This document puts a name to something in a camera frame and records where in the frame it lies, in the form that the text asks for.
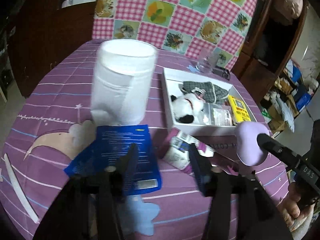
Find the clear labelled wipes packet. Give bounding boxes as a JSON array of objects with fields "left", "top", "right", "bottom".
[{"left": 202, "top": 103, "right": 233, "bottom": 126}]

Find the grey plaid fabric pouch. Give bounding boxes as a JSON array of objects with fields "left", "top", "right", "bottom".
[{"left": 182, "top": 81, "right": 229, "bottom": 105}]

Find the blue foil sachet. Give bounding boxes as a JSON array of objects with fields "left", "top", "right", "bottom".
[{"left": 64, "top": 125, "right": 162, "bottom": 196}]

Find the white shallow cardboard box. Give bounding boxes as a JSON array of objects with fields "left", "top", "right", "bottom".
[{"left": 162, "top": 68, "right": 257, "bottom": 136}]

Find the clear drinking glass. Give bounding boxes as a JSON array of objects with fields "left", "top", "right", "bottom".
[{"left": 196, "top": 48, "right": 219, "bottom": 74}]

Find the person's right hand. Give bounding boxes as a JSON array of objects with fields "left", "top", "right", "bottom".
[{"left": 277, "top": 183, "right": 314, "bottom": 227}]

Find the black buckle strap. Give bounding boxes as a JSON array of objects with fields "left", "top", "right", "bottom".
[{"left": 211, "top": 66, "right": 231, "bottom": 81}]

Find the purple cotton pads pack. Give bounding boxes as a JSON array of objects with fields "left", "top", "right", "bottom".
[{"left": 159, "top": 127, "right": 241, "bottom": 176}]

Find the pink checkered fruit cloth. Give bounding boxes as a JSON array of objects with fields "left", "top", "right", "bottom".
[{"left": 92, "top": 0, "right": 258, "bottom": 70}]

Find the white panda plush toy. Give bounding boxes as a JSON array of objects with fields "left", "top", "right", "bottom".
[{"left": 170, "top": 93, "right": 205, "bottom": 124}]

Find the white flat strip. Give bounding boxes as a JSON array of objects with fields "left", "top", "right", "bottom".
[{"left": 4, "top": 153, "right": 40, "bottom": 224}]

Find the yellow QR code packet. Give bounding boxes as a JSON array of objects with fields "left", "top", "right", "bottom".
[{"left": 228, "top": 95, "right": 251, "bottom": 125}]

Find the lilac heart-shaped puff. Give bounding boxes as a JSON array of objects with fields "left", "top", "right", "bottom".
[{"left": 235, "top": 121, "right": 269, "bottom": 166}]

